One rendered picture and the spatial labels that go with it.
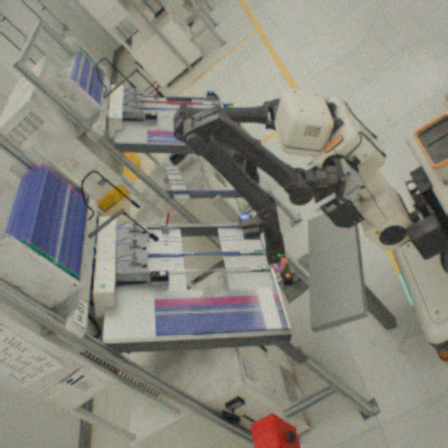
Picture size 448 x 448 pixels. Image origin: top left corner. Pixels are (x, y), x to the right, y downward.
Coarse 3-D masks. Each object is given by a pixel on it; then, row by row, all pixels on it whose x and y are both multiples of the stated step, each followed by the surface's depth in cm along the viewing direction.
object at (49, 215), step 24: (48, 168) 216; (24, 192) 202; (48, 192) 206; (72, 192) 221; (24, 216) 188; (48, 216) 196; (72, 216) 210; (24, 240) 176; (48, 240) 188; (72, 240) 200; (72, 264) 191
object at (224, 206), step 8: (216, 200) 272; (224, 200) 274; (216, 208) 275; (224, 208) 276; (232, 208) 278; (232, 216) 280; (304, 256) 326; (304, 264) 322; (296, 280) 316; (288, 288) 318; (296, 288) 314; (304, 288) 310; (288, 296) 314; (296, 296) 310
